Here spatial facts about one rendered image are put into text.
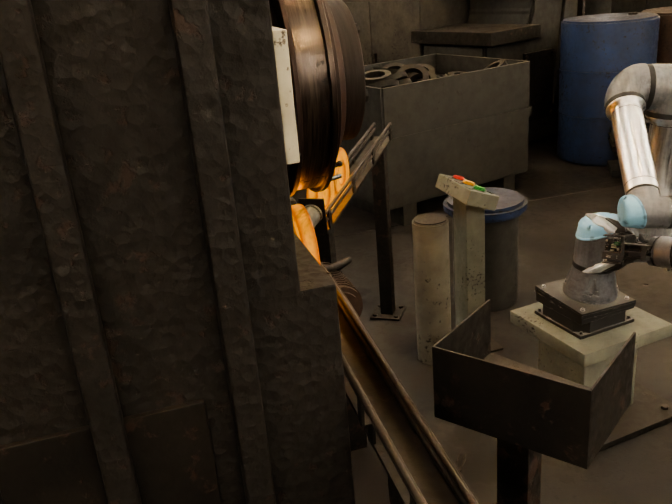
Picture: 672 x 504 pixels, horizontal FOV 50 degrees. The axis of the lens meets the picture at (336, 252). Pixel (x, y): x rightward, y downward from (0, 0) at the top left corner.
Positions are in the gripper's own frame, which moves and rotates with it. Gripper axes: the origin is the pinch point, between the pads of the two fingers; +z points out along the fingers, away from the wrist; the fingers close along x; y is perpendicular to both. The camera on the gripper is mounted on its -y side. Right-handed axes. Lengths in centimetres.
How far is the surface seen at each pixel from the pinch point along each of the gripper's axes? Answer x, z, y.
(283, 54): -37, -17, 114
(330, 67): -38, -1, 91
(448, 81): -57, 148, -126
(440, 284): 20, 56, -10
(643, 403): 51, -3, -34
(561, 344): 29.4, 6.8, -2.7
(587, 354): 30.0, -2.0, -0.9
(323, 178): -19, 10, 83
